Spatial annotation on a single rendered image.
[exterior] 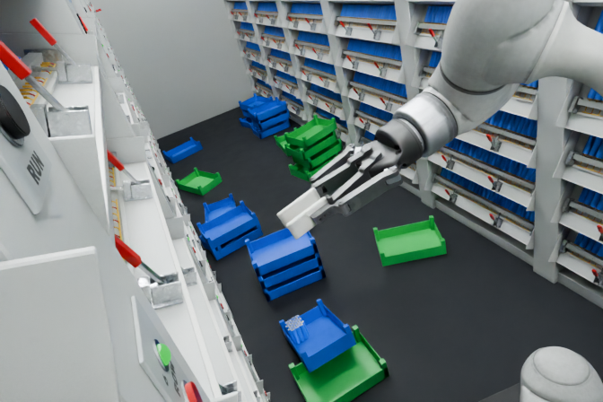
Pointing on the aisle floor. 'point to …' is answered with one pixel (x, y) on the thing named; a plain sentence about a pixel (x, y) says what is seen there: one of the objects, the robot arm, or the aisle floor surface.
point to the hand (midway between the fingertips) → (304, 213)
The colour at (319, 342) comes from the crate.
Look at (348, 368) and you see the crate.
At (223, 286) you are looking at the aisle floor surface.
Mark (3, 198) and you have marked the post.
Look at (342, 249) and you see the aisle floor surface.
